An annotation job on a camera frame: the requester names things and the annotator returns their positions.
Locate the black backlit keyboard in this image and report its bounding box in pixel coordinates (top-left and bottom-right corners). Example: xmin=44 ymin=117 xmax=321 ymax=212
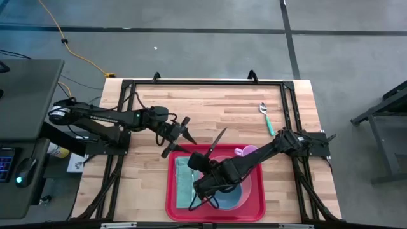
xmin=0 ymin=146 xmax=17 ymax=184

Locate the lilac plastic mug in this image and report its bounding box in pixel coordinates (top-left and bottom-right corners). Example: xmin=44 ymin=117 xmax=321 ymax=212
xmin=234 ymin=144 xmax=259 ymax=158

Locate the black metal side table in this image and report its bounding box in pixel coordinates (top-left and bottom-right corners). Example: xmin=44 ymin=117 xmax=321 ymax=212
xmin=350 ymin=80 xmax=407 ymax=186

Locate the pink round plate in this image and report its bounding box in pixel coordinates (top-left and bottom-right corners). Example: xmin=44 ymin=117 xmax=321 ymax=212
xmin=209 ymin=155 xmax=252 ymax=211

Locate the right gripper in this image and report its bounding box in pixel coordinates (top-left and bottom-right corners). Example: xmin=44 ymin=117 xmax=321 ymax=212
xmin=193 ymin=160 xmax=230 ymax=198

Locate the blue plastic bowl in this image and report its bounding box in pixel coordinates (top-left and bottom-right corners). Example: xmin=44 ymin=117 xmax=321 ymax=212
xmin=212 ymin=183 xmax=243 ymax=211

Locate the black aluminium table frame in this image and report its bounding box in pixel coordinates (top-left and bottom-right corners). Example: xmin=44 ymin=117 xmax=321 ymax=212
xmin=71 ymin=70 xmax=343 ymax=223

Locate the black computer mouse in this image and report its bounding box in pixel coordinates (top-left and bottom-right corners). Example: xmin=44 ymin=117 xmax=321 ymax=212
xmin=15 ymin=157 xmax=38 ymax=189

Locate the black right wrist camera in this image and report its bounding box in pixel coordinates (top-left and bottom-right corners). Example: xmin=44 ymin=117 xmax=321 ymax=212
xmin=187 ymin=151 xmax=208 ymax=172

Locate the spoon with plain teal handle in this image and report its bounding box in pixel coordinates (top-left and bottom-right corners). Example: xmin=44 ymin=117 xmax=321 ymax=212
xmin=258 ymin=102 xmax=276 ymax=137

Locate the silver metal bracket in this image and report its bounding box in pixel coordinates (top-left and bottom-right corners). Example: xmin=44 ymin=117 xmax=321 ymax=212
xmin=100 ymin=222 xmax=137 ymax=229
xmin=279 ymin=223 xmax=314 ymax=229

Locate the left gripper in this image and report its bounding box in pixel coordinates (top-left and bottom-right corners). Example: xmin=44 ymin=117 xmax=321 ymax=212
xmin=158 ymin=122 xmax=198 ymax=154

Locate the dark metal knife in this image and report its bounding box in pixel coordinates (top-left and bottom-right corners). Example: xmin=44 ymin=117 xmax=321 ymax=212
xmin=207 ymin=127 xmax=228 ymax=159

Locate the red plastic tray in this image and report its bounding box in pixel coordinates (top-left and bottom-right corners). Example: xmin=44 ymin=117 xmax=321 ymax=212
xmin=165 ymin=143 xmax=266 ymax=223

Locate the white printed paper sheet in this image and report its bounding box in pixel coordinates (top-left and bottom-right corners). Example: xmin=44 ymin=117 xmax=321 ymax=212
xmin=66 ymin=152 xmax=86 ymax=174

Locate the yellow white bottle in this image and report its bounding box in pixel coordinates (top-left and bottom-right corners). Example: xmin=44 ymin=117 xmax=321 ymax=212
xmin=47 ymin=142 xmax=70 ymax=159

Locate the grey office desk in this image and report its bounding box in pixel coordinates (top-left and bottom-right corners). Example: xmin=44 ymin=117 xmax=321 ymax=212
xmin=0 ymin=59 xmax=65 ymax=220

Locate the teal cloth napkin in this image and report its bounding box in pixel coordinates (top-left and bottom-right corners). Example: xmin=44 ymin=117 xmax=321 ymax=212
xmin=174 ymin=156 xmax=203 ymax=209

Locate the yellow extension cable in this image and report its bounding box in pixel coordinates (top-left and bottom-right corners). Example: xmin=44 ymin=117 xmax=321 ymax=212
xmin=39 ymin=0 xmax=117 ymax=98

